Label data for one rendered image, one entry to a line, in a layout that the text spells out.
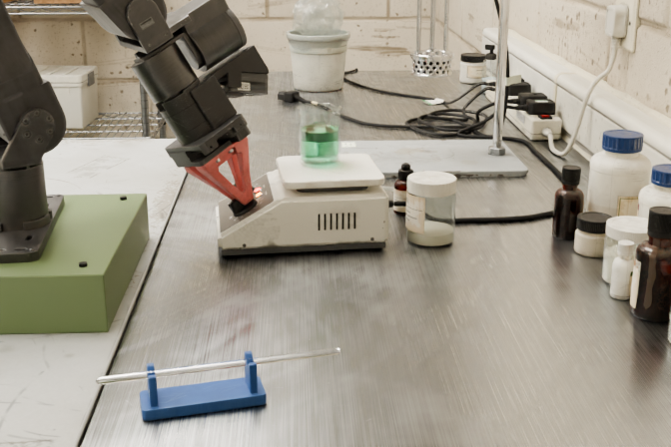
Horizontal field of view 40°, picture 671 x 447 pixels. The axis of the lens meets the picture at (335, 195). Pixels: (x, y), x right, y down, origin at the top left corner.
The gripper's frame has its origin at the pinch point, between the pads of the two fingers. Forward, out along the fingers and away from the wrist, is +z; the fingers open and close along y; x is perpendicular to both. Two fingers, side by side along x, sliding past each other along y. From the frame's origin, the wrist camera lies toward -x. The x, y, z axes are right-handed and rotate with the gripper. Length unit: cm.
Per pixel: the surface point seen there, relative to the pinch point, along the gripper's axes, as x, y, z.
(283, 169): -6.0, -0.8, 0.2
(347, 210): -6.7, -8.4, 6.7
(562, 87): -70, 17, 26
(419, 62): -43.1, 14.6, 5.4
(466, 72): -91, 64, 30
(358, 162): -14.1, -3.3, 4.9
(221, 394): 23.4, -29.2, 3.0
